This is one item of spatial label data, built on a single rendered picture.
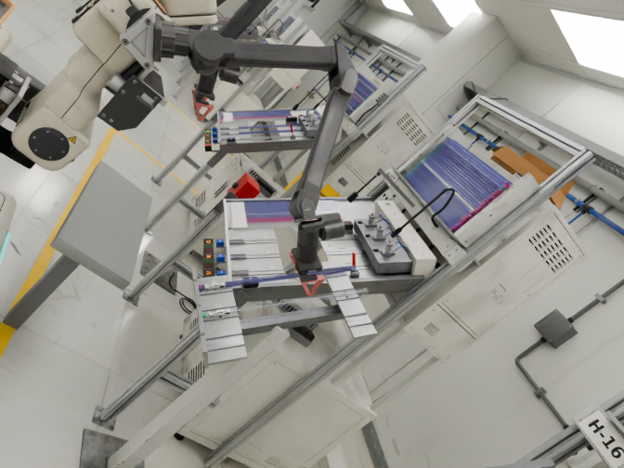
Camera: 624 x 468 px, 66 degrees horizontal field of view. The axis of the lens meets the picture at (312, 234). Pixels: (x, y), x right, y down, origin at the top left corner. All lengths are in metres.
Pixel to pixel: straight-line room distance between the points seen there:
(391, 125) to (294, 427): 1.87
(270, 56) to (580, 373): 2.41
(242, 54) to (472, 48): 4.00
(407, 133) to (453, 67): 2.04
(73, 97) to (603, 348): 2.77
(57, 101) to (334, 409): 1.55
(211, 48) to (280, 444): 1.64
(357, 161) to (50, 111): 2.03
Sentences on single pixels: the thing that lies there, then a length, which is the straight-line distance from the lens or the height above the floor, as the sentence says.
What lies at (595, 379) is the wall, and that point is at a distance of 3.05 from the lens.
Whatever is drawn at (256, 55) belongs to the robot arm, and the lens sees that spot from 1.35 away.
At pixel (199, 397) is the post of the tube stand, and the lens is 1.64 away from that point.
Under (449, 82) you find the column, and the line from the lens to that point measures 5.14.
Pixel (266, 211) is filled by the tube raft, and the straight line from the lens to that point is 2.15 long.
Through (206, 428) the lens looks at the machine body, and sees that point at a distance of 2.14.
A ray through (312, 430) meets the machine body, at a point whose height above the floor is 0.39.
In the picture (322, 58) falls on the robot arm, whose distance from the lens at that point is 1.40.
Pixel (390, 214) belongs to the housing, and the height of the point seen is 1.25.
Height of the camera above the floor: 1.40
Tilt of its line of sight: 13 degrees down
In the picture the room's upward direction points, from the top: 48 degrees clockwise
